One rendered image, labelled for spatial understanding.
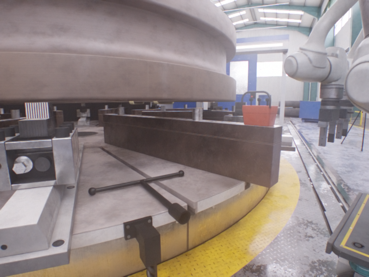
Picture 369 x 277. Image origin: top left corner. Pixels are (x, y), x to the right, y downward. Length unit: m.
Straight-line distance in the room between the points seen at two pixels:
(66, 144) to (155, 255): 0.61
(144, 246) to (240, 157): 0.86
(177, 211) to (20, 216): 0.59
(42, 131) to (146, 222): 0.65
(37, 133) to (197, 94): 1.20
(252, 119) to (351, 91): 0.82
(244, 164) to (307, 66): 0.79
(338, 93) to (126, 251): 1.15
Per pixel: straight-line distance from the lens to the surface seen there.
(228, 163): 1.52
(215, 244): 1.39
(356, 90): 0.66
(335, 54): 1.03
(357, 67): 0.66
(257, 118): 1.38
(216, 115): 3.57
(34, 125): 1.17
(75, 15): 1.64
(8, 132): 1.26
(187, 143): 1.73
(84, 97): 1.40
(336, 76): 1.01
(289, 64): 0.89
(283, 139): 2.60
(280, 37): 6.71
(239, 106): 2.61
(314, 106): 10.91
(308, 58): 0.89
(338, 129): 1.27
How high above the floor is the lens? 0.82
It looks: 9 degrees down
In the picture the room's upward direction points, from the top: straight up
